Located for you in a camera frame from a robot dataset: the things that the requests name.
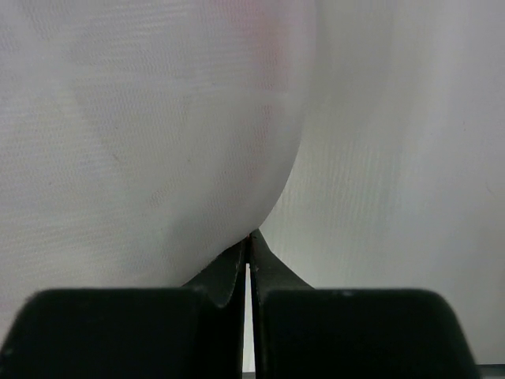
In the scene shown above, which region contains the pink rimmed mesh laundry bag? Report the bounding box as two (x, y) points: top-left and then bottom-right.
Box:
(1, 1), (504, 364)

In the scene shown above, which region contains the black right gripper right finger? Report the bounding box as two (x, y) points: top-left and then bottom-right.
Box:
(249, 231), (480, 378)

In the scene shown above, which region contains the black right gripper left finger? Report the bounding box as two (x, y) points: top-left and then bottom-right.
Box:
(1, 241), (249, 378)

